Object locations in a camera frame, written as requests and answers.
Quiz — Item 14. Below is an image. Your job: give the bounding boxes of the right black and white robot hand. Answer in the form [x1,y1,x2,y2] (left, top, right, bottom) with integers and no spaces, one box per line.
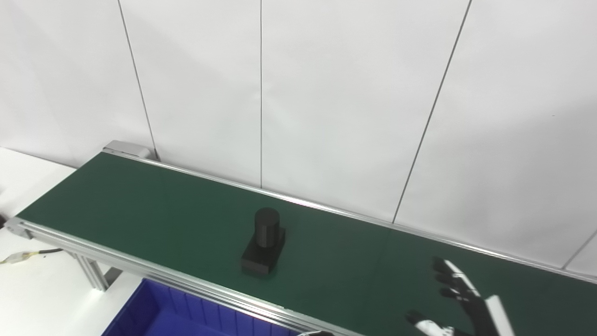
[405,257,516,336]

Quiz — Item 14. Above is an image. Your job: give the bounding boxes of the black cylinder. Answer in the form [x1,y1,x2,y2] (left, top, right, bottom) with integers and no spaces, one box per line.
[241,207,286,276]

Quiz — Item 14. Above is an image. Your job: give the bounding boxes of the blue plastic bin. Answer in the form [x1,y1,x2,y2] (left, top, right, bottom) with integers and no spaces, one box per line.
[102,279,304,336]

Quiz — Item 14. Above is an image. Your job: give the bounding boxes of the aluminium conveyor leg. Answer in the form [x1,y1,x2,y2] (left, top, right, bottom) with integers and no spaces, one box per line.
[70,252,123,292]

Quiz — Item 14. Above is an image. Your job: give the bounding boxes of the green conveyor with aluminium frame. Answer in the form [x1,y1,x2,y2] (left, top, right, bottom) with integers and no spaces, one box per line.
[4,140,597,336]

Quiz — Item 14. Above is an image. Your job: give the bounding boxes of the black cable with clear connector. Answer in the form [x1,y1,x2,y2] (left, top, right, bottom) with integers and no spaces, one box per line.
[0,248,63,266]

